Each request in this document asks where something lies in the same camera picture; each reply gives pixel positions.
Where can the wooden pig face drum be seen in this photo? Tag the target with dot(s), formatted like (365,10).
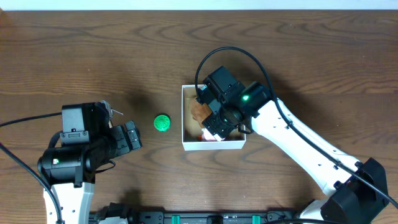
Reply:
(113,112)

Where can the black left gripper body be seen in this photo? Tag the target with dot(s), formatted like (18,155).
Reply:
(125,140)

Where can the green round spinning top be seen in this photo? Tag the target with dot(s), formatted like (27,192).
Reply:
(162,123)

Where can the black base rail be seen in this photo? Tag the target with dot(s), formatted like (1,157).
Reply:
(120,213)

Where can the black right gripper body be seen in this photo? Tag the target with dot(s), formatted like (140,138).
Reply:
(221,123)

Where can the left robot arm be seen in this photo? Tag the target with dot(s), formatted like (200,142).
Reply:
(77,153)

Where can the pink duck toy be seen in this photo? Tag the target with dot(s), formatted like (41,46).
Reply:
(206,136)

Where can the white cardboard box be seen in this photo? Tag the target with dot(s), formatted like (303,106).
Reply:
(191,130)

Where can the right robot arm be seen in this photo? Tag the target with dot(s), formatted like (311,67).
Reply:
(356,192)

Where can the brown plush bear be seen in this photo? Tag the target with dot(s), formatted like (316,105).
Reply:
(199,112)

